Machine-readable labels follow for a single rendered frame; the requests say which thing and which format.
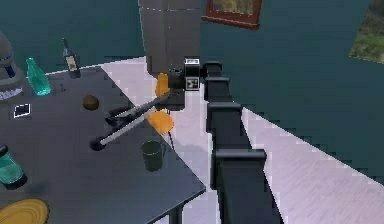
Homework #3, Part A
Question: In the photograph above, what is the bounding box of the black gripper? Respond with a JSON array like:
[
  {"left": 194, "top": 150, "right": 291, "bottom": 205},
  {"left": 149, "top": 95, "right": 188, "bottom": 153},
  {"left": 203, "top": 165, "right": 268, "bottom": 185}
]
[{"left": 89, "top": 67, "right": 187, "bottom": 152}]

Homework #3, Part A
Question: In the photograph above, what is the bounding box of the dark green mug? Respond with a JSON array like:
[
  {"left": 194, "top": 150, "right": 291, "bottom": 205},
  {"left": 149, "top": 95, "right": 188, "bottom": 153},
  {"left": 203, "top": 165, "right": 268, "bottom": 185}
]
[{"left": 140, "top": 139, "right": 167, "bottom": 173}]

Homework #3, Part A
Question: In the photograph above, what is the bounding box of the brown round ball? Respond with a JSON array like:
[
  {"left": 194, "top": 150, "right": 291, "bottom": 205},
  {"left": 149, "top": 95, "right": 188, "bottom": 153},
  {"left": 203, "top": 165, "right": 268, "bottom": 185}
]
[{"left": 82, "top": 94, "right": 100, "bottom": 112}]

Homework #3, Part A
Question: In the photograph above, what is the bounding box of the dark grey table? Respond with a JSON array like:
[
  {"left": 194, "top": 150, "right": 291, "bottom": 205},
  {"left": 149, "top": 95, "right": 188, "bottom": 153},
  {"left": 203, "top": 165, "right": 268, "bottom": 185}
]
[{"left": 0, "top": 65, "right": 207, "bottom": 224}]

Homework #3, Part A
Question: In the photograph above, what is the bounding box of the dark wine bottle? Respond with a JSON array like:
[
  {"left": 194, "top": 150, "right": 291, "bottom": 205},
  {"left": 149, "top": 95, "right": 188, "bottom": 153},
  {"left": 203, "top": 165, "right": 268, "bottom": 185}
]
[{"left": 61, "top": 37, "right": 82, "bottom": 80}]

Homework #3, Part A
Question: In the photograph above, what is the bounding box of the grey fridge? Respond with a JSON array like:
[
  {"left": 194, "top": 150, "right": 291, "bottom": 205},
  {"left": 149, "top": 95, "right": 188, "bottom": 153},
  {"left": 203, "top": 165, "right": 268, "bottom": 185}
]
[{"left": 138, "top": 0, "right": 203, "bottom": 76}]

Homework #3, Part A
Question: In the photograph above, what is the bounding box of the teal glass bottle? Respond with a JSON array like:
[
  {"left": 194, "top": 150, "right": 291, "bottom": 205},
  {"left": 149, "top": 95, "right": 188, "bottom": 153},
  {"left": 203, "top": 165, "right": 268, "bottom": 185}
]
[{"left": 25, "top": 57, "right": 52, "bottom": 97}]

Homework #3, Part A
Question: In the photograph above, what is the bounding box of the black phone with white edge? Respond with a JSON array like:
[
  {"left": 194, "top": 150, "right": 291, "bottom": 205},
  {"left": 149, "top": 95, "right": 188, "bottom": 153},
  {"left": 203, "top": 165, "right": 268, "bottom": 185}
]
[{"left": 13, "top": 102, "right": 32, "bottom": 120}]

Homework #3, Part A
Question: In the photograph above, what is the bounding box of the teal bottle with black cap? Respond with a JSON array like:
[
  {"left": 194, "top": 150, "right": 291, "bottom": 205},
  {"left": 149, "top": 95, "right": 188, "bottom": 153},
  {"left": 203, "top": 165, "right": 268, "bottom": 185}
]
[{"left": 0, "top": 144, "right": 29, "bottom": 191}]

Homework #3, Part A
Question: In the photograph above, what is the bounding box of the red framed picture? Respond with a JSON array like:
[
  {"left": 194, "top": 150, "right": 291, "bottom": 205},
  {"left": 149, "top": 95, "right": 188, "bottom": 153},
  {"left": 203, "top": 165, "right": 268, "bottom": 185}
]
[{"left": 201, "top": 0, "right": 263, "bottom": 31}]

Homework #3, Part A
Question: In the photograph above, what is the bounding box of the yellow plate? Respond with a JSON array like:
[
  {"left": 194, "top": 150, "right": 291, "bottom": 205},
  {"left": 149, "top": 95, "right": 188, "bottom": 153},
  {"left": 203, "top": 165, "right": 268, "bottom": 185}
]
[{"left": 0, "top": 198, "right": 51, "bottom": 224}]

